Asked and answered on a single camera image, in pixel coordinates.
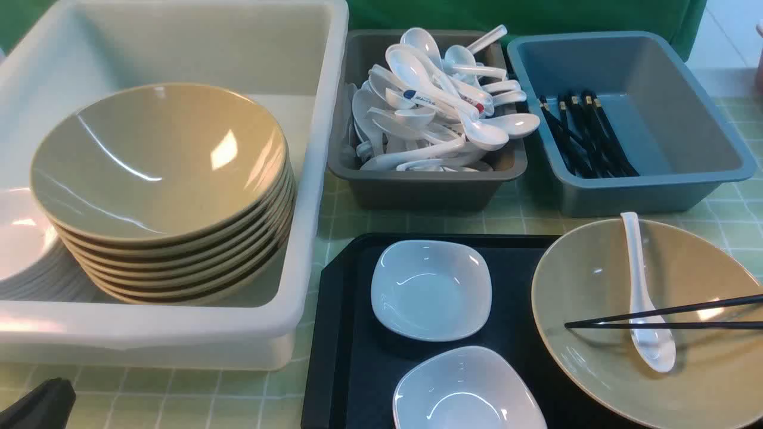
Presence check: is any white square dish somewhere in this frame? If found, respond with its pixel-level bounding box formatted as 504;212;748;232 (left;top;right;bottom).
392;346;547;428
370;240;493;342

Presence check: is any white square dish front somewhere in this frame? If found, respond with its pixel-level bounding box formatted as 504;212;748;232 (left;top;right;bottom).
392;346;547;428

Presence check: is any white soup spoon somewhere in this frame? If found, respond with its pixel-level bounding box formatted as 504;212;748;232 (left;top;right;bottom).
621;212;677;373

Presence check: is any tan noodle bowl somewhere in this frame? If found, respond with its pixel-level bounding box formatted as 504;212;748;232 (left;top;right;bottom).
531;218;762;428

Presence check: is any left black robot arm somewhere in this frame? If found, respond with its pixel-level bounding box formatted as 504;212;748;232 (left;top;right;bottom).
1;378;77;428

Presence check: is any grey spoon bin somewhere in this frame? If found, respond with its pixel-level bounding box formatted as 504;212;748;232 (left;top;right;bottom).
327;29;528;211

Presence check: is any pile of white spoons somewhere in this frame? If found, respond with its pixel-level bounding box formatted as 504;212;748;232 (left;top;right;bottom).
351;24;540;173

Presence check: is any black serving tray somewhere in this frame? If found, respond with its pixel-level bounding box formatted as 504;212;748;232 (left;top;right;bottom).
302;232;638;428

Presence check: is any large white plastic tub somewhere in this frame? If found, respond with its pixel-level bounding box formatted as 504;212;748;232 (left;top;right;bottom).
2;1;349;370

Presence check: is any stack of tan bowls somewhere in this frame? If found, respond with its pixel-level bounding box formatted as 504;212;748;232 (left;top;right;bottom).
30;82;297;305

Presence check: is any bundle of black chopsticks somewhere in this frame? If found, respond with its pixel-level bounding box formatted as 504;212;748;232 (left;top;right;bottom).
538;89;640;179

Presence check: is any green backdrop cloth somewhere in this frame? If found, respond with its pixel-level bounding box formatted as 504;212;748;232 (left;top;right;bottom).
347;1;706;60

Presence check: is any blue chopstick bin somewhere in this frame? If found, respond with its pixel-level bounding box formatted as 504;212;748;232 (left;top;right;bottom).
506;32;758;217

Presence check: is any stack of white dishes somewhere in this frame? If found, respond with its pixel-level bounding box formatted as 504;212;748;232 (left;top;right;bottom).
1;188;97;302

